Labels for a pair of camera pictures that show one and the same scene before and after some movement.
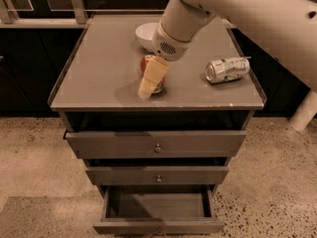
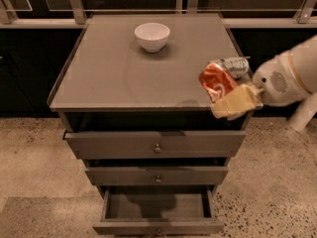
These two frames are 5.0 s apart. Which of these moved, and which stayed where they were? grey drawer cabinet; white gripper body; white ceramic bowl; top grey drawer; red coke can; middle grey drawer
Moved: red coke can; white gripper body
Stayed: top grey drawer; grey drawer cabinet; middle grey drawer; white ceramic bowl
